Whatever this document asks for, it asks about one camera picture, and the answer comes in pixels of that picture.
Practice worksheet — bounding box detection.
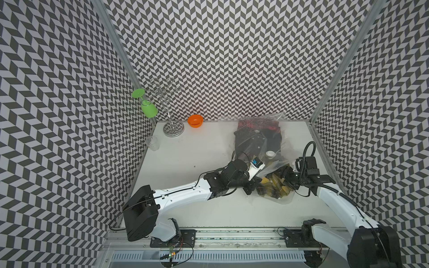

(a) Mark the yellow plaid shirt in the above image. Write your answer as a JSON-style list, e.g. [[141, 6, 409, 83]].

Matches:
[[256, 164, 295, 203]]

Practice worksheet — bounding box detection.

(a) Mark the chrome glass holder stand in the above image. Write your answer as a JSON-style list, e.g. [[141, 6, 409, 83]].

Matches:
[[150, 78, 184, 138]]

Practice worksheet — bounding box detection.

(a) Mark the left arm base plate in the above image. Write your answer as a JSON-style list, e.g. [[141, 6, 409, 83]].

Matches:
[[150, 229, 197, 248]]

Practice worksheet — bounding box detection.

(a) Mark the red black plaid shirt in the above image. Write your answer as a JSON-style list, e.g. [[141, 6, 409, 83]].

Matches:
[[237, 117, 280, 133]]

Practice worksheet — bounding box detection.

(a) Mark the clear glass cup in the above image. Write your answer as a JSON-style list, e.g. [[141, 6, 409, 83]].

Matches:
[[145, 136, 160, 151]]

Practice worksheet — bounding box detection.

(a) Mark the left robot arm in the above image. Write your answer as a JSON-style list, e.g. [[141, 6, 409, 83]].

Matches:
[[122, 157, 265, 242]]

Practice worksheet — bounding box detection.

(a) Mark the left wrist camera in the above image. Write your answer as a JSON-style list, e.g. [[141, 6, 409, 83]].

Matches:
[[248, 157, 265, 181]]

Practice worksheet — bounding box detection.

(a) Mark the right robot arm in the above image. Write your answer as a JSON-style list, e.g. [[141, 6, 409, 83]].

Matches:
[[279, 166, 402, 268]]

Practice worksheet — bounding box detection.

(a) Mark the green plastic wine glass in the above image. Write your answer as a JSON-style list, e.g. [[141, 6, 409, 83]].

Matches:
[[131, 88, 158, 118]]

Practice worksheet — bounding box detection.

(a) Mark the clear plastic vacuum bag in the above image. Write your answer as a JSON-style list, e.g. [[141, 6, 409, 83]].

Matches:
[[238, 112, 298, 205]]

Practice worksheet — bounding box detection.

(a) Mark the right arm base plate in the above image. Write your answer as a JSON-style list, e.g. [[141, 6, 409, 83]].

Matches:
[[282, 229, 328, 249]]

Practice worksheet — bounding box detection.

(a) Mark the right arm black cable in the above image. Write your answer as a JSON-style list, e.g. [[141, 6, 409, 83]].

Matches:
[[301, 141, 393, 268]]

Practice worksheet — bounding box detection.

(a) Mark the orange bowl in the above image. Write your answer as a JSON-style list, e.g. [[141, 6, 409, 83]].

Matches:
[[187, 115, 204, 128]]

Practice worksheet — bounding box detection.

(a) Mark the aluminium front rail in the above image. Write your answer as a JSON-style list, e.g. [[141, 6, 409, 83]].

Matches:
[[100, 227, 383, 252]]

